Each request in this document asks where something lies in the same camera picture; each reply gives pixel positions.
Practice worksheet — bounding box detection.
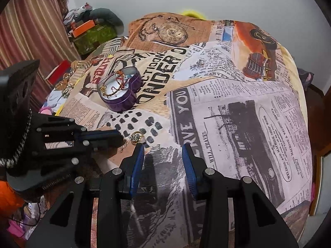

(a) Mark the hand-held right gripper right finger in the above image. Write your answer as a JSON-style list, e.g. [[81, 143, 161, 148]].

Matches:
[[181, 143, 299, 248]]

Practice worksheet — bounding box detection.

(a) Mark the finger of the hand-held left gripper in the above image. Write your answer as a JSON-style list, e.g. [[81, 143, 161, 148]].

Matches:
[[32, 114, 124, 145], [32, 142, 125, 182]]

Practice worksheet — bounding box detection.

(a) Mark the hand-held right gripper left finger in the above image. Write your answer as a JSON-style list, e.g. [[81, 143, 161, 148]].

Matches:
[[26, 143, 146, 248]]

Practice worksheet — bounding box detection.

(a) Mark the purple heart-shaped tin box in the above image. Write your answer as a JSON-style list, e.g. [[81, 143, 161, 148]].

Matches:
[[97, 67, 142, 113]]

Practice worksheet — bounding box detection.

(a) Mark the red string bracelet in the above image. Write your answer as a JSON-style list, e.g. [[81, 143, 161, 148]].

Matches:
[[111, 69, 132, 97]]

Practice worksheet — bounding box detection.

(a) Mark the person's left forearm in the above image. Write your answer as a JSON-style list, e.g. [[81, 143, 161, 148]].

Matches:
[[0, 179, 26, 213]]

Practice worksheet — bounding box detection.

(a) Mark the red box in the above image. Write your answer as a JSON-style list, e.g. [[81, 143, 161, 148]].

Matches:
[[45, 59, 72, 83]]

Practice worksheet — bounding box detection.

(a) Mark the newspaper printed blanket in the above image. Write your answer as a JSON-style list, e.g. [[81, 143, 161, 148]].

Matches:
[[45, 13, 315, 248]]

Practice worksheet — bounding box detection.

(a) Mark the striped brown curtain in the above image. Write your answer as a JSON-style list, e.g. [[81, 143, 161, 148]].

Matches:
[[0, 0, 81, 114]]

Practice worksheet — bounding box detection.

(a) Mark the orange box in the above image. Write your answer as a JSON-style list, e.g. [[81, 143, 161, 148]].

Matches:
[[71, 19, 95, 38]]

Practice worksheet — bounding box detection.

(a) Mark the pink cloth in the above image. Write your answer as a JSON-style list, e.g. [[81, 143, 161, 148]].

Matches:
[[6, 218, 28, 241]]

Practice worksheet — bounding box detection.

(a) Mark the pile of clothes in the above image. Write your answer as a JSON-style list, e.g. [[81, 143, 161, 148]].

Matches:
[[63, 2, 92, 28]]

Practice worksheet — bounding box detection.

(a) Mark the white sliding wardrobe door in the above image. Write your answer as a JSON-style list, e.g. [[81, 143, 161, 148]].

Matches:
[[309, 154, 331, 217]]

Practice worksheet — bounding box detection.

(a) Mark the dark bag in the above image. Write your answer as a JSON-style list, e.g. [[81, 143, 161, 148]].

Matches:
[[297, 67, 315, 91]]

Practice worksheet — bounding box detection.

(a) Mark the yellow plastic object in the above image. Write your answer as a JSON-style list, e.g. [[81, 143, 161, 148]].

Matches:
[[181, 10, 207, 20]]

